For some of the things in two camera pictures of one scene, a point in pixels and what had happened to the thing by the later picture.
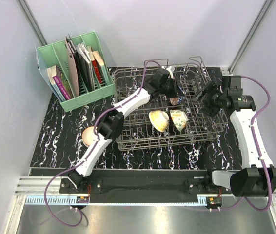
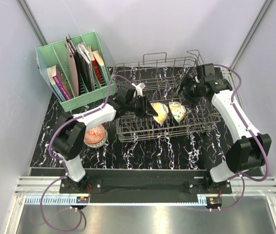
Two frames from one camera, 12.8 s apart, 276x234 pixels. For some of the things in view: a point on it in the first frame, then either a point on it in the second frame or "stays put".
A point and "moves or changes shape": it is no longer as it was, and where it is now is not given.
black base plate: [147, 185] stays put
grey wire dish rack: [179, 120] moves or changes shape
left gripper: [175, 90] → [143, 112]
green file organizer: [75, 70] stays put
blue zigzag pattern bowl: [176, 101] → [94, 134]
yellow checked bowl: [159, 120] → [162, 109]
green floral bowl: [179, 118] → [177, 110]
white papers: [84, 52] stays put
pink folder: [72, 67] stays put
